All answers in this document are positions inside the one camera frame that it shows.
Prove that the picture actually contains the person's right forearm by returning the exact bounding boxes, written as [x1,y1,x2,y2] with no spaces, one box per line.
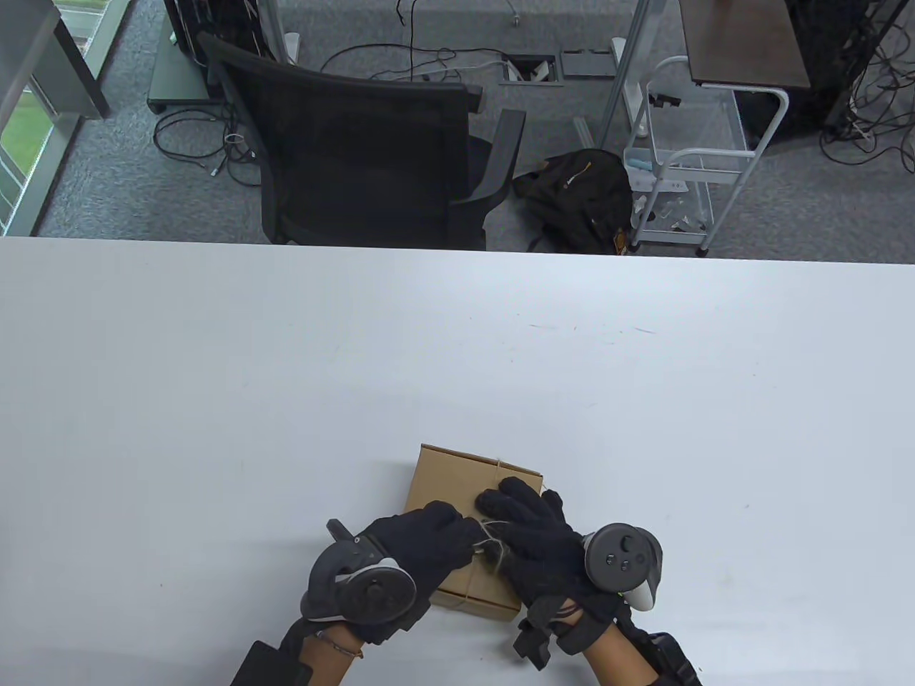
[579,622,660,686]

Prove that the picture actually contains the black mesh office chair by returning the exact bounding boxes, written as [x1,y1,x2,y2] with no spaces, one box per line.
[197,32,526,251]

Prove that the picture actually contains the black forearm battery pack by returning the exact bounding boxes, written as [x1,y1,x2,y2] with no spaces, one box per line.
[643,632,703,686]
[230,641,313,686]

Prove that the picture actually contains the braided wrist bracelet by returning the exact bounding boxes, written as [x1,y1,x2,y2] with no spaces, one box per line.
[315,629,364,659]

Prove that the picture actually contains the black backpack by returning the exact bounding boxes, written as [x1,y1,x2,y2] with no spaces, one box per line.
[513,149,637,254]

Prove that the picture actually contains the person's right hand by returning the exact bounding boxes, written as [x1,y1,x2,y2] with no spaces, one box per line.
[475,477,631,630]

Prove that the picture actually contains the brown cardboard box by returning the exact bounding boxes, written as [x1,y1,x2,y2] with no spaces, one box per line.
[404,443,544,622]

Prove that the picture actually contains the dark brown side table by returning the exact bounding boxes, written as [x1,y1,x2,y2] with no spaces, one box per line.
[679,0,812,90]

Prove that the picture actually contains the grey aluminium post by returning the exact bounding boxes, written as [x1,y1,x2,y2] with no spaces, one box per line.
[597,0,655,147]

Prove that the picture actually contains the thin jute twine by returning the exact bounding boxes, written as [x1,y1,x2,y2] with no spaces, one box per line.
[465,457,550,605]

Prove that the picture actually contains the white wire cart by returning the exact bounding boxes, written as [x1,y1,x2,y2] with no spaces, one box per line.
[622,56,791,258]

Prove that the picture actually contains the black equipment rack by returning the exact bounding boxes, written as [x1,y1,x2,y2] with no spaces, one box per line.
[163,0,265,58]

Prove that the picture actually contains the grey stand base plate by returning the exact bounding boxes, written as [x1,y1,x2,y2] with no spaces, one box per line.
[148,43,222,111]

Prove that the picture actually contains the black floor cable tangle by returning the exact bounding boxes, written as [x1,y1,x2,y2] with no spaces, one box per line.
[818,0,915,172]
[154,107,262,188]

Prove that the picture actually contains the grey floor outlet box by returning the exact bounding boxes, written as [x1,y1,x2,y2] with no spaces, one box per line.
[498,54,564,86]

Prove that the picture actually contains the grey floor cover plate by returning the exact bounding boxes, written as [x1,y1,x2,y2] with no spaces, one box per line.
[560,49,615,78]

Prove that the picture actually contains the person's left forearm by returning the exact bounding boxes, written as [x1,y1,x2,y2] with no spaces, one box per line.
[299,622,363,686]

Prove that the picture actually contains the person's left hand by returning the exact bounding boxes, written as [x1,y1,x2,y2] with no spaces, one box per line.
[335,500,483,647]

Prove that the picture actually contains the grey and white hand controller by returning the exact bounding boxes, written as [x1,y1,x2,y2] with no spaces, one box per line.
[583,524,663,612]
[300,520,417,621]

